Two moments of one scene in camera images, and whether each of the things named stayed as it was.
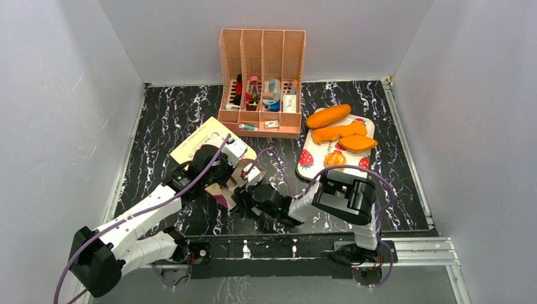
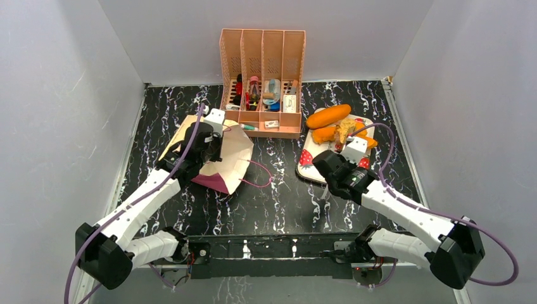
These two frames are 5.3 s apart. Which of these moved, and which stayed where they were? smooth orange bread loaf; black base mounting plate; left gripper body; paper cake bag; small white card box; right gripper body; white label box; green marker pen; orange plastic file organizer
Moved: left gripper body; paper cake bag; right gripper body
Stayed: black base mounting plate; small white card box; white label box; orange plastic file organizer; smooth orange bread loaf; green marker pen
